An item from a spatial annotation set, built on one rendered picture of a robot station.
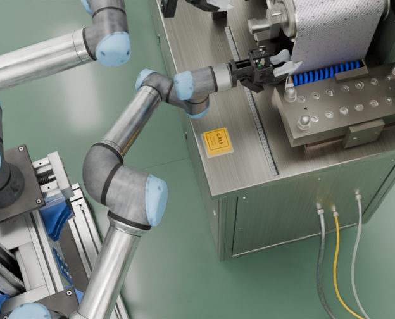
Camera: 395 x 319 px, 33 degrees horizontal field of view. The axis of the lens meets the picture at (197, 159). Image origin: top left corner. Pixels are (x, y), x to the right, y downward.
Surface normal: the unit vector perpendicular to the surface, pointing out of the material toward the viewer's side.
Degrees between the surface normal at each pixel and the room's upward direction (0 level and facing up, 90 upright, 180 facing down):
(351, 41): 90
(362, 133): 90
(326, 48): 90
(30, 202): 0
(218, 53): 0
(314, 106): 0
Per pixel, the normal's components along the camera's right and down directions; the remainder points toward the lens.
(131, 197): -0.18, -0.04
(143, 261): -0.02, -0.39
